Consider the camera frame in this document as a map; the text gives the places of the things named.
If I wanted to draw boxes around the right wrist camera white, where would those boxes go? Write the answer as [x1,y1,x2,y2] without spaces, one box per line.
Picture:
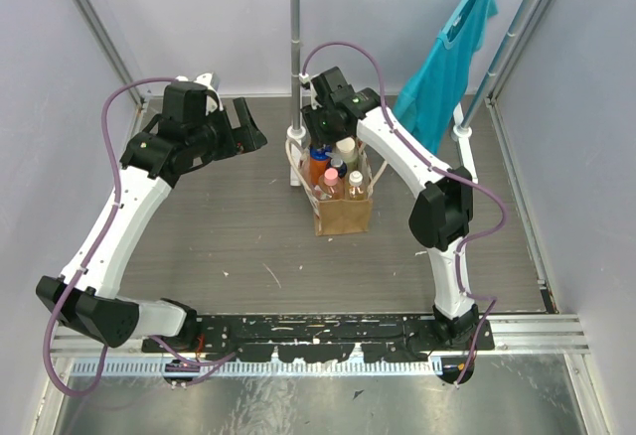
[298,73,313,92]

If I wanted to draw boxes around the pink cap clear bottle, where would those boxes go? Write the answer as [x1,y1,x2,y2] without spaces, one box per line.
[317,168,344,201]

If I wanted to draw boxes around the aluminium frame rail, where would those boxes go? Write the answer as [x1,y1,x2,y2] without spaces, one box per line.
[51,313,590,377]

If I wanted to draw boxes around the white metal clothes rack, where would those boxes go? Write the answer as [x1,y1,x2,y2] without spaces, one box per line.
[290,0,537,193]

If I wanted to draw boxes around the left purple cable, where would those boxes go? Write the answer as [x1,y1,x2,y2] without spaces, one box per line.
[42,75,237,396]

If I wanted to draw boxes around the blue pump bottle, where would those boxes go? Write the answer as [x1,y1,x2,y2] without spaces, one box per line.
[329,156,348,180]

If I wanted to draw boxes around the orange bottle blue cap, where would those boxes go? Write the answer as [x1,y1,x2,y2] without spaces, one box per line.
[309,145,332,187]

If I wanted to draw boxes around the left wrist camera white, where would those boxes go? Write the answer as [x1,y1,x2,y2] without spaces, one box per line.
[175,72,224,115]

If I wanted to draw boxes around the brown canvas tote bag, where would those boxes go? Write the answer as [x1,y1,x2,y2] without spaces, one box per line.
[284,126,387,236]

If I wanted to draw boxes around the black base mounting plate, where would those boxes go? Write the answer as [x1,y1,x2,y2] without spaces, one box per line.
[161,314,494,363]

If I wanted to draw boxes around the green bottle cream cap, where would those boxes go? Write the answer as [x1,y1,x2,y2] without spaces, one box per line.
[336,137,360,172]

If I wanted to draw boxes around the teal t-shirt on hanger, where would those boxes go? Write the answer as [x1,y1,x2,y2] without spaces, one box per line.
[393,0,498,154]

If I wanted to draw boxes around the amber bottle white cap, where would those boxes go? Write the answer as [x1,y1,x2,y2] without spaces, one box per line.
[346,171,367,202]

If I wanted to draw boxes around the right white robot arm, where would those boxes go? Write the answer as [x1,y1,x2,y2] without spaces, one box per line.
[299,67,479,350]

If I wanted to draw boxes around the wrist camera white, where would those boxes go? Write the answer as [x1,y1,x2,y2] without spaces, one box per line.
[298,73,313,92]
[175,72,224,115]

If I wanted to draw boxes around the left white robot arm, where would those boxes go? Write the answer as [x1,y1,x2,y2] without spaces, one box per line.
[36,72,267,352]

